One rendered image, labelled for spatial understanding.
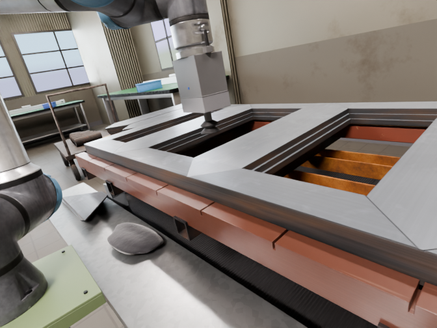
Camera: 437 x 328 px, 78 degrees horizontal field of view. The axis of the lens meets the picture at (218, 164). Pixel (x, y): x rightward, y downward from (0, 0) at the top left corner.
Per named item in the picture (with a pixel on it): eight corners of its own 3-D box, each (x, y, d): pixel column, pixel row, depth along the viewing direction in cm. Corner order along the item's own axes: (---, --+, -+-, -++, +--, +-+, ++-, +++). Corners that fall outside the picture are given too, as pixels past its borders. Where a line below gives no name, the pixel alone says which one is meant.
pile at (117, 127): (199, 106, 214) (198, 98, 211) (235, 106, 185) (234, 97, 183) (102, 136, 166) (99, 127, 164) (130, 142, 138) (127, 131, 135)
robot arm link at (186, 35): (196, 27, 55) (219, 16, 48) (200, 51, 56) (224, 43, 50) (162, 30, 51) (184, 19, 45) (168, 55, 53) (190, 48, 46)
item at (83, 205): (88, 187, 120) (85, 179, 119) (125, 212, 92) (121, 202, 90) (58, 200, 113) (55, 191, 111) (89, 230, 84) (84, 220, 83)
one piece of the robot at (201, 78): (232, 27, 50) (245, 114, 55) (205, 37, 57) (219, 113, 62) (188, 31, 45) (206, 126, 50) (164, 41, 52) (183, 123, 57)
